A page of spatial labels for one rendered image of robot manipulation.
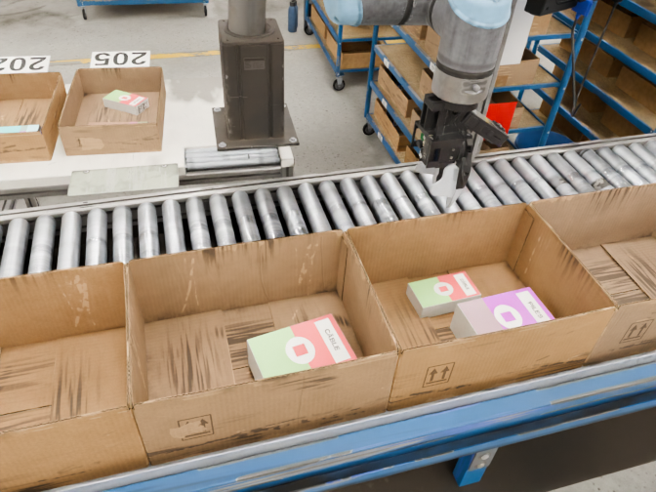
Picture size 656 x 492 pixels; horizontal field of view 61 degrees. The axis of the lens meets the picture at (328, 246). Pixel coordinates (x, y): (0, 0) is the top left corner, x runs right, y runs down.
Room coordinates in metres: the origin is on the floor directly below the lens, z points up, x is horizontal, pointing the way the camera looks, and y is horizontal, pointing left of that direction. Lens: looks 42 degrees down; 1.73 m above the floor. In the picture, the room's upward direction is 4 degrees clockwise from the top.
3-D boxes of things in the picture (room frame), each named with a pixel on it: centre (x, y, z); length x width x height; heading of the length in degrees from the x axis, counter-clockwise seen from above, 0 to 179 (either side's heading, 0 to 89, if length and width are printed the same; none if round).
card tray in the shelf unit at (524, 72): (2.27, -0.56, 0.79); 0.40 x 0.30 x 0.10; 20
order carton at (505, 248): (0.72, -0.26, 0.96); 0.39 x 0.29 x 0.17; 109
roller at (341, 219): (1.13, -0.06, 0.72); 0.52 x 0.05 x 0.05; 19
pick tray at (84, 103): (1.61, 0.71, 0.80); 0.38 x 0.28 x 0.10; 13
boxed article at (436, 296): (0.78, -0.24, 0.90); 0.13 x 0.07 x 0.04; 111
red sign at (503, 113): (1.59, -0.48, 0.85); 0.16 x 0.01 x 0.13; 109
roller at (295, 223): (1.09, 0.06, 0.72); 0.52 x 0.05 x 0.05; 19
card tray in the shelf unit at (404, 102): (2.74, -0.41, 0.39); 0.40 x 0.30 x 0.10; 19
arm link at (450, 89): (0.84, -0.19, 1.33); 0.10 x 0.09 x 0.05; 19
